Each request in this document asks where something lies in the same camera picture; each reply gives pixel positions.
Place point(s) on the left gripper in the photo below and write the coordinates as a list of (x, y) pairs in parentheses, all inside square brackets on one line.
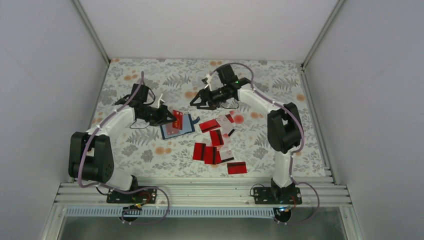
[(161, 118)]

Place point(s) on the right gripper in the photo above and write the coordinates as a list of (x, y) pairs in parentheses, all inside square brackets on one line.
[(203, 93)]

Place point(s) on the blue card holder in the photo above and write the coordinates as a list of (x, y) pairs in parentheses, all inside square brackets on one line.
[(183, 125)]

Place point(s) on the red card gold ribbon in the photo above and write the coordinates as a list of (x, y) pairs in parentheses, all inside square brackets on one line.
[(178, 123)]

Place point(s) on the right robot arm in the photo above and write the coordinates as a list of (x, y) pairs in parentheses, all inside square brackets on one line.
[(285, 133)]

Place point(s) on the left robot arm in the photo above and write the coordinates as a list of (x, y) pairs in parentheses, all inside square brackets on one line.
[(91, 158)]

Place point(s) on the red card black stripe top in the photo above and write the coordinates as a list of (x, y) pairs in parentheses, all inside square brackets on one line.
[(209, 125)]

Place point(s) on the red card black stripe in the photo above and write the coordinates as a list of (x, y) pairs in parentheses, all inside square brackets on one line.
[(234, 168), (199, 150), (211, 156), (209, 125)]

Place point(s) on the translucent red circle card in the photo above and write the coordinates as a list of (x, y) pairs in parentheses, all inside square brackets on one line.
[(237, 117)]

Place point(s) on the red card black stripe left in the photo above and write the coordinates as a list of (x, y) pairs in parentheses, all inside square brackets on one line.
[(199, 150)]

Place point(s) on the red card black stripe front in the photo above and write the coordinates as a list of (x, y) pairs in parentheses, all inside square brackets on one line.
[(211, 156)]

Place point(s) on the white card black stripe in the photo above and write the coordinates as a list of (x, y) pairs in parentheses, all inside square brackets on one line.
[(226, 156)]

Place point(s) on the red card black stripe middle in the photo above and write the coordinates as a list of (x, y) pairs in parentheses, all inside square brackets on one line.
[(234, 168)]

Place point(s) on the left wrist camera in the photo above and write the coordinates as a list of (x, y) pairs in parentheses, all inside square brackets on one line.
[(139, 93)]

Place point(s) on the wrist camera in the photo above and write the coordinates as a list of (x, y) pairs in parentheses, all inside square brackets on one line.
[(139, 93), (226, 74)]

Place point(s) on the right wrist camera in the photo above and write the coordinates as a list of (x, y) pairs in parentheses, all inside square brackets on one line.
[(226, 74)]

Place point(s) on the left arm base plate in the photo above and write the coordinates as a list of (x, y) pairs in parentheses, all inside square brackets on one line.
[(145, 196)]

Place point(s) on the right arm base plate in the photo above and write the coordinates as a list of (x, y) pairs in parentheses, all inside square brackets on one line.
[(277, 196)]

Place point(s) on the aluminium rail frame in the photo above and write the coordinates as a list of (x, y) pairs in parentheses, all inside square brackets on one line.
[(213, 192)]

